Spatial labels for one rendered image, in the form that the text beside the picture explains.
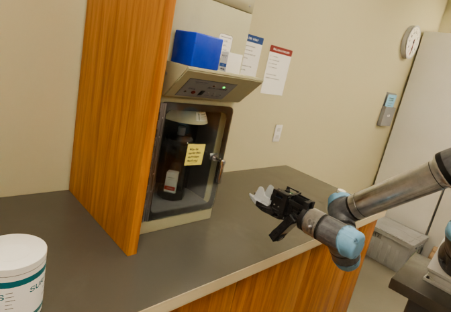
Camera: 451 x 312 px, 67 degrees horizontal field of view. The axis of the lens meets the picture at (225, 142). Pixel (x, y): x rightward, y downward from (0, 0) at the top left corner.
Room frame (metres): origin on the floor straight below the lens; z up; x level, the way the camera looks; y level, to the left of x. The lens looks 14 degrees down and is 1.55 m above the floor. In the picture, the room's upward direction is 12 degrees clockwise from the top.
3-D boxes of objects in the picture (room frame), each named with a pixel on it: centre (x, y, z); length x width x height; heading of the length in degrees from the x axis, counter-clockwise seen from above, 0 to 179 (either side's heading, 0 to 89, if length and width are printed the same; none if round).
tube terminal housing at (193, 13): (1.20, 0.20, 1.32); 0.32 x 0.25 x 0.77; 136
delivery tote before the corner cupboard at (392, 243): (3.10, -1.73, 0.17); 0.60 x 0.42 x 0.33; 44
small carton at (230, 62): (1.10, 0.04, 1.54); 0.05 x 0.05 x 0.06; 29
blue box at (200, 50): (1.00, 0.13, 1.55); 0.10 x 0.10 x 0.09; 46
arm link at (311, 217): (0.87, -0.28, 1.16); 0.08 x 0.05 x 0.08; 136
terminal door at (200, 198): (1.10, 0.10, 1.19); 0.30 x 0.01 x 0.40; 135
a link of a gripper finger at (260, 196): (0.99, -0.14, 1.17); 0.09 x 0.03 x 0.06; 51
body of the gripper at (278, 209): (0.93, -0.23, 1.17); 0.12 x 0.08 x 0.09; 46
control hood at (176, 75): (1.07, 0.07, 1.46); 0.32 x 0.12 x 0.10; 136
